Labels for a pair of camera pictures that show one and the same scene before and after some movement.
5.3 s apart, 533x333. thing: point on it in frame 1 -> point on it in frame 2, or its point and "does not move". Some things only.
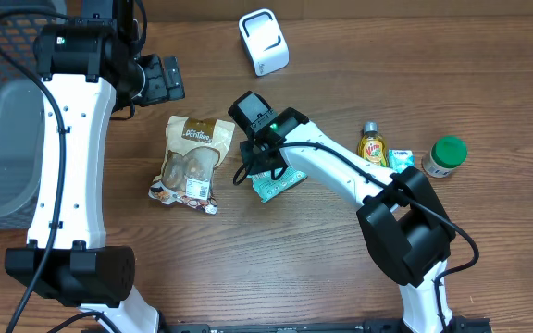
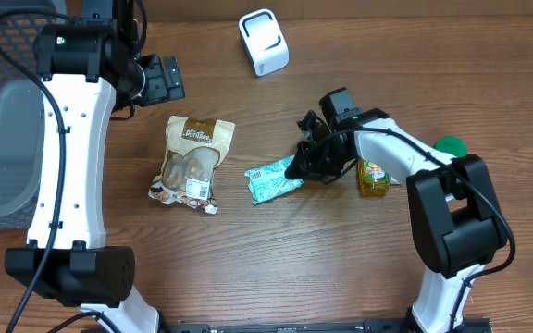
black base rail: [457, 325] does not move
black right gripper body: [252, 157] -> [316, 151]
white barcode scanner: [264, 41] does not move
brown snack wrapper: [193, 149] does not move
